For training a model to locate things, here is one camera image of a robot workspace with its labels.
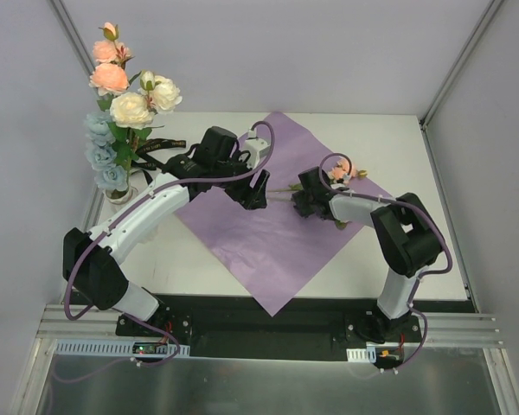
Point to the peach artificial flower stem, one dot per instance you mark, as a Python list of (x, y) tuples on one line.
[(110, 55)]

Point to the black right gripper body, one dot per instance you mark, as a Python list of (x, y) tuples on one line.
[(310, 201)]

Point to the pink artificial flower stem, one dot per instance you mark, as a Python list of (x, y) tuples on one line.
[(283, 194)]

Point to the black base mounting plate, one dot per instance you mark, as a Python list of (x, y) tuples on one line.
[(306, 329)]

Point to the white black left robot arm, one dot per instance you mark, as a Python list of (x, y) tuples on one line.
[(92, 260)]

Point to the purple tissue paper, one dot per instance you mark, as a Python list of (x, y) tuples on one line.
[(272, 254)]

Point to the blue artificial flower stem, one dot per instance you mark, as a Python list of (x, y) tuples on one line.
[(109, 175)]

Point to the orange artificial flower stem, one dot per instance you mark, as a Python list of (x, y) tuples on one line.
[(343, 172)]

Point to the white pink flower stem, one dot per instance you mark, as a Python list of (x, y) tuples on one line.
[(133, 113)]

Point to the black ribbon gold lettering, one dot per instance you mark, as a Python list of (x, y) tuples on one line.
[(146, 163)]

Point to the aluminium right corner post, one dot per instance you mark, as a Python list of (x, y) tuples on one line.
[(477, 34)]

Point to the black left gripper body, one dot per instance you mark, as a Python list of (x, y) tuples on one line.
[(246, 190)]

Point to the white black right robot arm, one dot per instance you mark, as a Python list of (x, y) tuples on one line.
[(409, 240)]

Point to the white right cable duct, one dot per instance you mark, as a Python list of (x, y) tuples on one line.
[(361, 355)]

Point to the white cable duct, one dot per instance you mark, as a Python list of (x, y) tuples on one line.
[(361, 355), (100, 348)]

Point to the aluminium corner post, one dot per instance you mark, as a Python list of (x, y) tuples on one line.
[(477, 34), (74, 39)]

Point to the aluminium left corner post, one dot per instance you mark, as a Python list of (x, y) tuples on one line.
[(74, 39)]

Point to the white left cable duct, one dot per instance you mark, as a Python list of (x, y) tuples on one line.
[(100, 348)]

